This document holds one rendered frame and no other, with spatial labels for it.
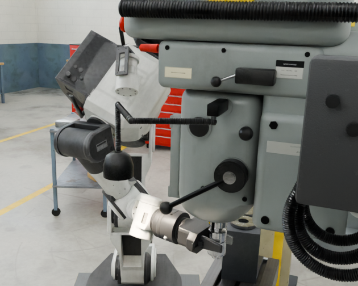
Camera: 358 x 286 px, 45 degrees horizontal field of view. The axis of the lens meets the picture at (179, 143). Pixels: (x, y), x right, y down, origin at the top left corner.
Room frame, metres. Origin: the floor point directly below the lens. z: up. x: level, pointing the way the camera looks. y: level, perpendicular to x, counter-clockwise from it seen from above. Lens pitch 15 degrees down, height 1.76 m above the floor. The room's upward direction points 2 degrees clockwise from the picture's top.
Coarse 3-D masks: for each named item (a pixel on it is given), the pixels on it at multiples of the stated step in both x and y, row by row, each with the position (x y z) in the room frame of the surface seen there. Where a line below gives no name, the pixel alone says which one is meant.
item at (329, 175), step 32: (320, 64) 0.57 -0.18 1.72; (352, 64) 0.56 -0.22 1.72; (320, 96) 0.57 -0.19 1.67; (352, 96) 0.56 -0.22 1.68; (320, 128) 0.57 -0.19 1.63; (352, 128) 0.55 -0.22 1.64; (320, 160) 0.57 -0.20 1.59; (352, 160) 0.56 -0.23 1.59; (320, 192) 0.57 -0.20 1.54; (352, 192) 0.55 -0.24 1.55
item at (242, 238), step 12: (252, 216) 1.43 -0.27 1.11; (228, 228) 1.33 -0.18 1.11; (240, 228) 1.32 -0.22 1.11; (252, 228) 1.33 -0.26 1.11; (240, 240) 1.31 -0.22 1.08; (252, 240) 1.30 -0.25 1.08; (228, 252) 1.31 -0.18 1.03; (240, 252) 1.31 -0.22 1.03; (252, 252) 1.30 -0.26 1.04; (228, 264) 1.31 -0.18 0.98; (240, 264) 1.31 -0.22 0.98; (252, 264) 1.30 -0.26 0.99; (228, 276) 1.31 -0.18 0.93; (240, 276) 1.31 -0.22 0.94; (252, 276) 1.30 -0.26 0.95
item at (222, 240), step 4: (208, 236) 0.99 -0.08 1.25; (212, 236) 0.98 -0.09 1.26; (224, 236) 0.98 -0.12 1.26; (216, 240) 0.97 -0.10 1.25; (220, 240) 0.97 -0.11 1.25; (224, 240) 0.98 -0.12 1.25; (224, 244) 0.98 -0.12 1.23; (224, 248) 0.98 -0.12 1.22; (208, 252) 0.99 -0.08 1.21; (212, 252) 0.98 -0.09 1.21; (216, 252) 0.97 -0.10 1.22; (224, 252) 0.98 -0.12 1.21; (216, 256) 0.97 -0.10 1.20; (220, 256) 0.97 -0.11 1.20
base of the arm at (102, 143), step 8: (64, 128) 1.28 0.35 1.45; (80, 128) 1.31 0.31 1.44; (88, 128) 1.29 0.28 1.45; (96, 128) 1.27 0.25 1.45; (104, 128) 1.24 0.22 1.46; (56, 136) 1.26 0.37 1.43; (88, 136) 1.20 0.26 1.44; (96, 136) 1.21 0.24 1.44; (104, 136) 1.24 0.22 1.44; (112, 136) 1.27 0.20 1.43; (56, 144) 1.25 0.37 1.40; (88, 144) 1.19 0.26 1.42; (96, 144) 1.21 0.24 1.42; (104, 144) 1.24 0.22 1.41; (112, 144) 1.27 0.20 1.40; (56, 152) 1.27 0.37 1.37; (88, 152) 1.18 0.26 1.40; (96, 152) 1.21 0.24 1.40; (104, 152) 1.24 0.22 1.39; (96, 160) 1.21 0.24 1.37
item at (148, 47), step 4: (140, 44) 1.17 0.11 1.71; (144, 44) 1.17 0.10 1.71; (148, 44) 1.17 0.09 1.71; (152, 44) 1.16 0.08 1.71; (156, 44) 1.16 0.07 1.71; (140, 48) 1.17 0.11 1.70; (144, 48) 1.16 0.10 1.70; (148, 48) 1.16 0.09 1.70; (152, 48) 1.15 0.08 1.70; (156, 48) 1.15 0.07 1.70; (152, 52) 1.16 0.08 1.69; (156, 52) 1.16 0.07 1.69
